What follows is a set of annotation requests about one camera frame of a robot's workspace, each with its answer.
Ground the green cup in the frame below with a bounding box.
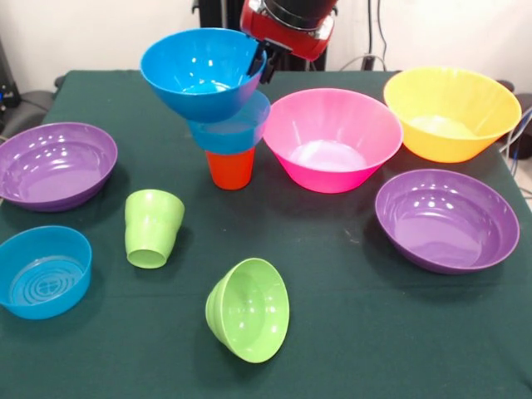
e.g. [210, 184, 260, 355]
[124, 189, 186, 270]

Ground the purple bowl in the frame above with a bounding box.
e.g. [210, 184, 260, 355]
[0, 121, 119, 213]
[374, 168, 520, 275]

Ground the deep smooth blue bowl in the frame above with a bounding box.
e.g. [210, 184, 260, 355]
[139, 27, 268, 125]

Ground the small green bowl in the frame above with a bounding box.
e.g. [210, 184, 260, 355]
[204, 258, 291, 365]

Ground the light blue cable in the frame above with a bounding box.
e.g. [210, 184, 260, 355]
[496, 106, 532, 161]

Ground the orange cup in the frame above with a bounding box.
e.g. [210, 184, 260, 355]
[205, 145, 257, 191]

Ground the dark green tablecloth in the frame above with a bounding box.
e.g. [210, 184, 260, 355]
[0, 69, 532, 399]

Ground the black rounded seat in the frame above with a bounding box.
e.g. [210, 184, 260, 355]
[7, 88, 56, 138]

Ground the blue bowl with ringed bottom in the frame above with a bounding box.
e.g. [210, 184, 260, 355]
[187, 89, 272, 155]
[0, 225, 93, 321]

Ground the black equipment rack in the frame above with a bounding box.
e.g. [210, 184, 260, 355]
[0, 39, 21, 126]

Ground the pink bowl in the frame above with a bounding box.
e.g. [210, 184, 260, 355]
[261, 88, 404, 195]

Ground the yellow-orange bowl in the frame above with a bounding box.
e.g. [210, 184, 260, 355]
[382, 66, 523, 164]

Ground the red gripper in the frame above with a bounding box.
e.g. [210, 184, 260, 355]
[239, 0, 336, 86]

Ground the black plug with grey cable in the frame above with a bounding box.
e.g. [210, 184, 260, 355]
[340, 52, 386, 71]

